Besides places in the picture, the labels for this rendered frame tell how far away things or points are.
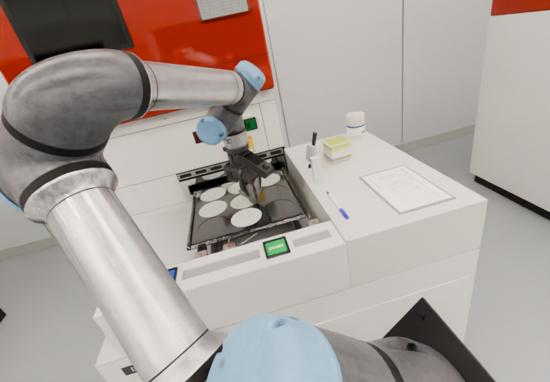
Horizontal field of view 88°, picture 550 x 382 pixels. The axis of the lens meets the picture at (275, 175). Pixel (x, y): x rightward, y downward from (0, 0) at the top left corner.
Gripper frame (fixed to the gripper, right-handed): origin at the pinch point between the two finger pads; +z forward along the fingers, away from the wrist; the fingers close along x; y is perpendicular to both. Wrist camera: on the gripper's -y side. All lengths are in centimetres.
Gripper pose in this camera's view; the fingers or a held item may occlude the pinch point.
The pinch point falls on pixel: (256, 200)
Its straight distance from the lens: 96.1
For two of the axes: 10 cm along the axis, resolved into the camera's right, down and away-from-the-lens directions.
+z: 1.9, 8.8, 4.4
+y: -7.8, -1.4, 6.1
